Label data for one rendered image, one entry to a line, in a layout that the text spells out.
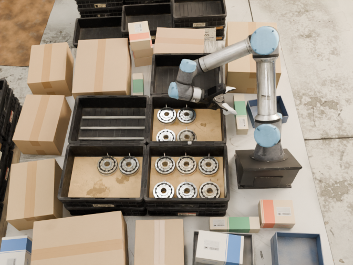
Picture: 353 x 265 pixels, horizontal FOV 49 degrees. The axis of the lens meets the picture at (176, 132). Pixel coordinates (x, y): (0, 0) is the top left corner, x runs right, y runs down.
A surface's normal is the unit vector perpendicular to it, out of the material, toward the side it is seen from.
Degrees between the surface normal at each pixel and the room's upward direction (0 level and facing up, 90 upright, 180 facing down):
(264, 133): 57
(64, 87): 90
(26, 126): 0
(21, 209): 0
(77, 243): 0
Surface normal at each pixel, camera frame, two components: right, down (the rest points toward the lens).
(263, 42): -0.29, 0.14
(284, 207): -0.03, -0.52
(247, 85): -0.06, 0.85
